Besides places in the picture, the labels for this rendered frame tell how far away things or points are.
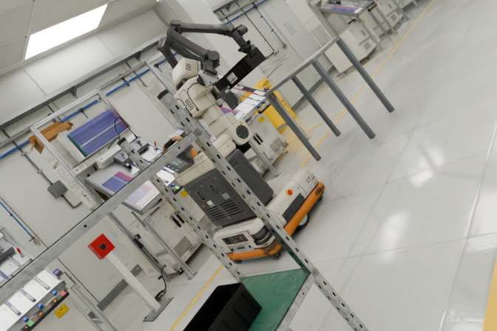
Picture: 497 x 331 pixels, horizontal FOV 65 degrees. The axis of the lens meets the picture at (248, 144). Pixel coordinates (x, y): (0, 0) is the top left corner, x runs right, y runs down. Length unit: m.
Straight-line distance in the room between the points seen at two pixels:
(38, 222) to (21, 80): 1.83
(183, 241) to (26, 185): 2.25
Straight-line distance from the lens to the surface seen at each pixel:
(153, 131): 5.99
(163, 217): 3.84
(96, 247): 3.42
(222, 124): 2.74
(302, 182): 2.69
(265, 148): 4.71
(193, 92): 2.70
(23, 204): 5.28
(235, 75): 2.96
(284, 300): 1.35
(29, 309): 3.18
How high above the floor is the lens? 0.94
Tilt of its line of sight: 7 degrees down
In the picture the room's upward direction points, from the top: 39 degrees counter-clockwise
